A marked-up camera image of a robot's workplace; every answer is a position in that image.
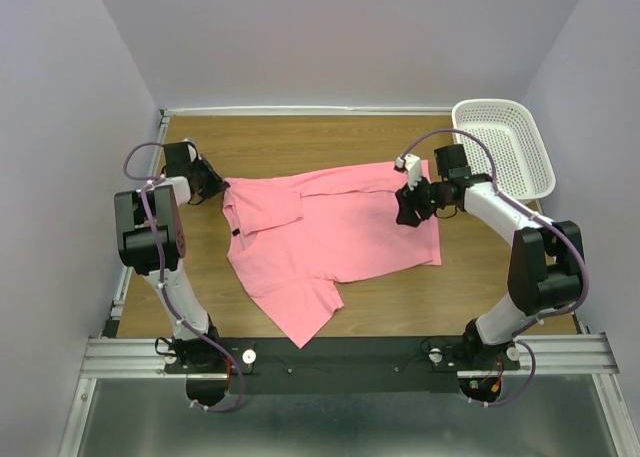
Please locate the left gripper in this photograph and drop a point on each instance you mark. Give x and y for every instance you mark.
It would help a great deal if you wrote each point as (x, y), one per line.
(216, 183)

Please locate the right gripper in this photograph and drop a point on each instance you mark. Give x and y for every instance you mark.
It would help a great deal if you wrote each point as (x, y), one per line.
(407, 202)

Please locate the pink t shirt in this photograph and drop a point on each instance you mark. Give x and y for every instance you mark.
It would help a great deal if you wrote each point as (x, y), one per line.
(295, 238)

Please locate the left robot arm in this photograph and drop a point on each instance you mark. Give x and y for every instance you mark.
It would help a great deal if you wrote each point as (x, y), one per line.
(151, 241)

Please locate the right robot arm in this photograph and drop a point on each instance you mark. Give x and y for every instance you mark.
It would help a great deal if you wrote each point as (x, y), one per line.
(546, 274)

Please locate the white plastic basket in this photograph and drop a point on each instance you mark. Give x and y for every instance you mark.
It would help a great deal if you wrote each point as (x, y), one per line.
(509, 132)

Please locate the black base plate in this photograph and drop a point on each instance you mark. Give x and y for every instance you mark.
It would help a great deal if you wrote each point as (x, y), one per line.
(339, 365)

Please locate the aluminium frame rail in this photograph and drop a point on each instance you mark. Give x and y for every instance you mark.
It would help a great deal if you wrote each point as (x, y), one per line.
(128, 406)

